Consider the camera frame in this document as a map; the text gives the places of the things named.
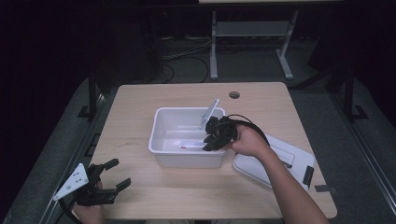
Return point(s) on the grey metal stand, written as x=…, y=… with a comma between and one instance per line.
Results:
x=249, y=28

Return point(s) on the white plastic storage box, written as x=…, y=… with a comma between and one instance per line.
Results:
x=174, y=130

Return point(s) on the person's right hand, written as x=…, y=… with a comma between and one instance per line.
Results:
x=249, y=141

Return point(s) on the grey tape strip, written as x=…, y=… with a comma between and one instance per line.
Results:
x=325, y=188

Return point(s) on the aluminium frame rail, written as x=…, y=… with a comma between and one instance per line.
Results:
x=71, y=155
x=367, y=152

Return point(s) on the person's left hand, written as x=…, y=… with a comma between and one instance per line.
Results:
x=88, y=214

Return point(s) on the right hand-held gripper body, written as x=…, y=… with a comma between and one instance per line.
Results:
x=222, y=130

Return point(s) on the white ointment tube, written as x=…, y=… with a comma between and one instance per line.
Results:
x=192, y=144

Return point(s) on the white lid with black latches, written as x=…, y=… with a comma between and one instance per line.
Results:
x=289, y=158

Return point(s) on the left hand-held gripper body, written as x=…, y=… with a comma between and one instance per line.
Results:
x=90, y=193

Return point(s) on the black frame post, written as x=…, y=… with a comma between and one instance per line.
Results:
x=349, y=93
x=92, y=96

